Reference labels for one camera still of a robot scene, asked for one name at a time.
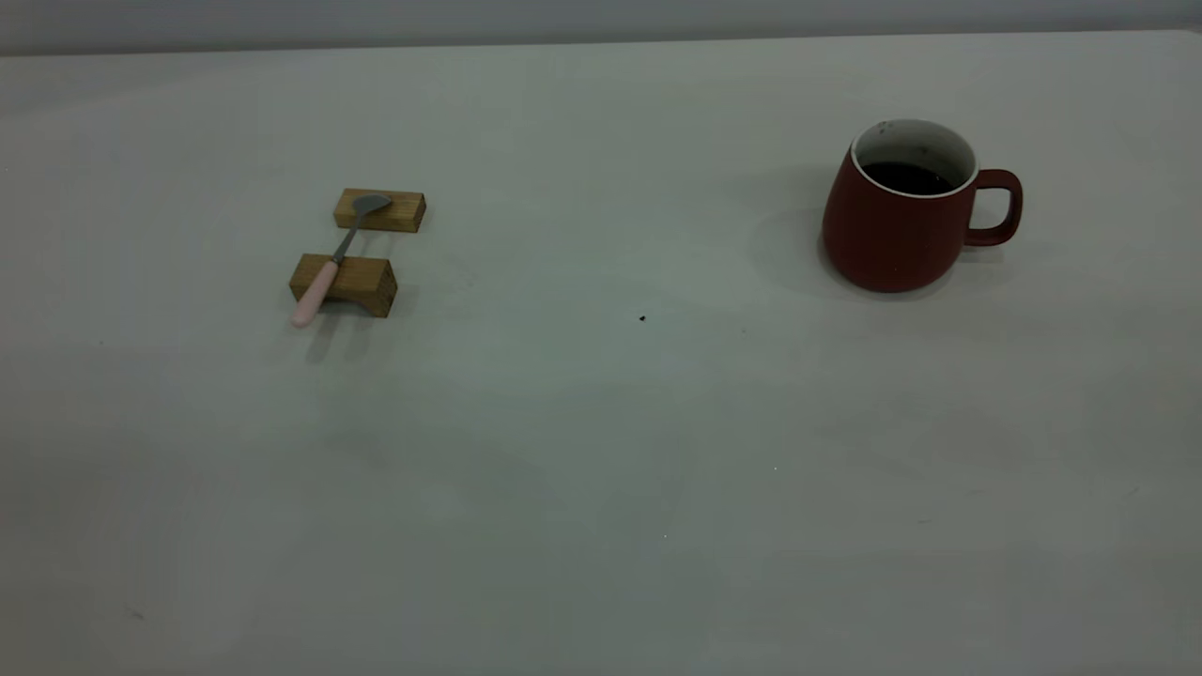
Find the red ceramic mug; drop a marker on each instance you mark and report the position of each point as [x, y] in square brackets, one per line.
[892, 239]

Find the dark coffee liquid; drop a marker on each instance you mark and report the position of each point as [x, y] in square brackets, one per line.
[907, 178]

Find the flat wooden block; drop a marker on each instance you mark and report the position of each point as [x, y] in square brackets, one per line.
[399, 214]

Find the arched wooden block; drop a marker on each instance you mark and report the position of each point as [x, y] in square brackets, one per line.
[362, 280]

